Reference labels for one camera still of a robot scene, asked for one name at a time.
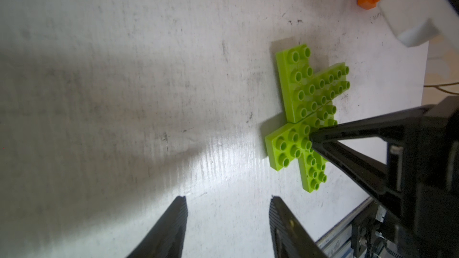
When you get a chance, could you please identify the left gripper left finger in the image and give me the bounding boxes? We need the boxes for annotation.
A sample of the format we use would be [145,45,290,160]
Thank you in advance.
[128,196,188,258]

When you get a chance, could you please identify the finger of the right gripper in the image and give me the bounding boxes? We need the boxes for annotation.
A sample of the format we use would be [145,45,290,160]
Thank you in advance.
[313,141,402,218]
[310,105,434,143]

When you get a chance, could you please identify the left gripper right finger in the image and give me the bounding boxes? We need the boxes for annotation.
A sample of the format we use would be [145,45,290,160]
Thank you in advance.
[269,197,326,258]

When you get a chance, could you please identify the green brick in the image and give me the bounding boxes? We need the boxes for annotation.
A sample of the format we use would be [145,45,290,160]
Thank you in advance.
[306,103,338,129]
[303,62,350,109]
[264,123,312,171]
[276,44,317,123]
[298,151,328,193]

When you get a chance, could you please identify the aluminium front rail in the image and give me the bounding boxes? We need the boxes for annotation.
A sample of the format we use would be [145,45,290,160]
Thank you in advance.
[316,198,373,258]

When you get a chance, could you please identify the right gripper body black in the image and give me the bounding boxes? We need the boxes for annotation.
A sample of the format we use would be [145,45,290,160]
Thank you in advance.
[385,96,459,258]

